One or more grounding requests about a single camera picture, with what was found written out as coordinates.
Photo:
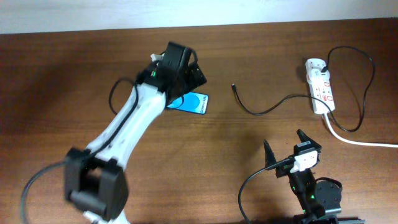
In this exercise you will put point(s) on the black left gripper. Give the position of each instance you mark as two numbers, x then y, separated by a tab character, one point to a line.
192	84

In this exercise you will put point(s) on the blue Galaxy smartphone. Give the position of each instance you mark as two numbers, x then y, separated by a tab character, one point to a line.
191	103

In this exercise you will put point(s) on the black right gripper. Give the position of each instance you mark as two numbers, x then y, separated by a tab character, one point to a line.
288	163

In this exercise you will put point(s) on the white power strip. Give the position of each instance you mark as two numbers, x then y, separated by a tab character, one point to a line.
321	91

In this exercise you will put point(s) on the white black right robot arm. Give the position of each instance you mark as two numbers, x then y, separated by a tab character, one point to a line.
319	198

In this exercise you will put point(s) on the white USB charger adapter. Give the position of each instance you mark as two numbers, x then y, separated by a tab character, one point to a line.
316	75

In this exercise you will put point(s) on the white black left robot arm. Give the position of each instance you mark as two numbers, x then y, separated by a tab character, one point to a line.
95	181

